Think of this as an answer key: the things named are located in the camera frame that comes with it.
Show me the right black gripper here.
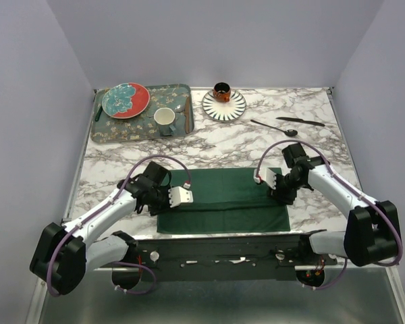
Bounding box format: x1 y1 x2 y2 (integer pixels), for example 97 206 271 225
266 173 305 206

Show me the dark green cloth napkin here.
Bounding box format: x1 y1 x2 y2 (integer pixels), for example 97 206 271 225
157 168 290 235

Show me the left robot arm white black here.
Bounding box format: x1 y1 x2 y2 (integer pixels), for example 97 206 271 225
29 161 171 297

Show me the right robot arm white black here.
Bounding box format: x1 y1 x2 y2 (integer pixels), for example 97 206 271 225
254 140 404 267

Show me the black spoon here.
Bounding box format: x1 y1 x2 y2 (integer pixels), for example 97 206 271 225
250 119 298 137

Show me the black knife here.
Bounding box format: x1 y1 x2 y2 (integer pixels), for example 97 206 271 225
276 117 325 127

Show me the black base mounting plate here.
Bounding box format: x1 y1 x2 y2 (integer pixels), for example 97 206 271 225
106 232 338 283

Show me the silver spoon on tray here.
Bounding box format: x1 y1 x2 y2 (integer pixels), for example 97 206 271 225
173 105 185 113

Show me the red and teal plate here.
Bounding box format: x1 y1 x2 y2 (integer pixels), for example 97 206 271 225
101 82 151 119

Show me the brown wooden knife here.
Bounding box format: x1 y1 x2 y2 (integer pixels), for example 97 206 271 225
184 97 191 134

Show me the floral teal serving tray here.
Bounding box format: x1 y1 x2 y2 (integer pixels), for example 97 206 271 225
90 84 194 144

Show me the white striped saucer plate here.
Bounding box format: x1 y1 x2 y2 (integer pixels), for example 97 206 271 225
202 90 247 122

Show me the brown glazed cup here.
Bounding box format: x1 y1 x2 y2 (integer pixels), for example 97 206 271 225
213 82 231 103

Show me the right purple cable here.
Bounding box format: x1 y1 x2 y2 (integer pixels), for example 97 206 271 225
253 139 403 291

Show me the purple cable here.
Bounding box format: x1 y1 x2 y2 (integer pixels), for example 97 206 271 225
253 139 403 291
46 154 192 298

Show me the cream mug with teal handle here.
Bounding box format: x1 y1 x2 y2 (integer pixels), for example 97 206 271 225
153 107 176 136

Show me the green handled utensil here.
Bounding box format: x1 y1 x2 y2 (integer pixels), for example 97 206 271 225
94 105 103 122

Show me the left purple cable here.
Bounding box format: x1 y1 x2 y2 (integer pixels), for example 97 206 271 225
46 154 192 298

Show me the aluminium frame rail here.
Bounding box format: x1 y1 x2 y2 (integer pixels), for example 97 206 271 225
25 279 47 324

